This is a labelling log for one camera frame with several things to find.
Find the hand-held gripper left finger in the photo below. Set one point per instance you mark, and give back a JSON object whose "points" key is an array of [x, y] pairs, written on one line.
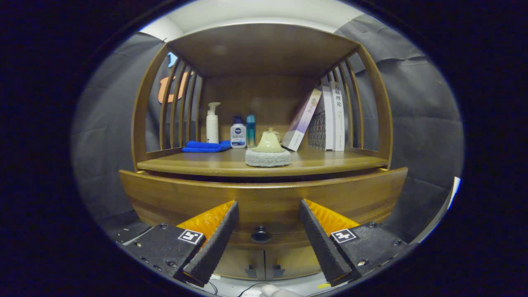
{"points": [[214, 243]]}

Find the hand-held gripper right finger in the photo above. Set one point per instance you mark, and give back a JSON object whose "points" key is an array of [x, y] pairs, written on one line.
{"points": [[321, 243]]}

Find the wooden drawer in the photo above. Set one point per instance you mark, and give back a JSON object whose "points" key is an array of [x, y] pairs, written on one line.
{"points": [[268, 198]]}

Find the cream brush with grey pad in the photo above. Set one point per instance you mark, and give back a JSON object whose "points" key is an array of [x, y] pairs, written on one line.
{"points": [[268, 159]]}

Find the wooden cabinet door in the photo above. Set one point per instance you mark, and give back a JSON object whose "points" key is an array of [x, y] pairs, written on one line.
{"points": [[241, 260], [293, 260]]}

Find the wooden countertop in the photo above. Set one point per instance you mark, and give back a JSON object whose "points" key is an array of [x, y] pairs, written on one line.
{"points": [[330, 161]]}

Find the wooden cabinet with slatted shelf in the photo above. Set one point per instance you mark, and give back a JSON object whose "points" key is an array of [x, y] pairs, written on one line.
{"points": [[264, 49]]}

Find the blue folded cloth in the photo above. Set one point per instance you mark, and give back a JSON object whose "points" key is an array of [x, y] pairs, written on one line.
{"points": [[204, 146]]}

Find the white lotion bottle blue cap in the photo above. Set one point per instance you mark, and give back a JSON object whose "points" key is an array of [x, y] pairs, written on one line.
{"points": [[238, 136]]}

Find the white pump bottle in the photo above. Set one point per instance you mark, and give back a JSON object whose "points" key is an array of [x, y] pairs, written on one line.
{"points": [[212, 128]]}

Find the grey patterned book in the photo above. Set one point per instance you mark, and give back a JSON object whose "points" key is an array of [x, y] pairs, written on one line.
{"points": [[317, 128]]}

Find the teal transparent bottle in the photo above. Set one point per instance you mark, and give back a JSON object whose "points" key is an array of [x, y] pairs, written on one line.
{"points": [[251, 130]]}

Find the white book with black characters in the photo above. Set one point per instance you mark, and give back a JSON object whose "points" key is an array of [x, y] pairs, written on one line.
{"points": [[338, 123]]}

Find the plain white book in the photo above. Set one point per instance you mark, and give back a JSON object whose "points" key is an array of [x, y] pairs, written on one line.
{"points": [[328, 119]]}

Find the purple and white book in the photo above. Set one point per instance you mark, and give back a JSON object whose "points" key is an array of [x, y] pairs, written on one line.
{"points": [[301, 119]]}

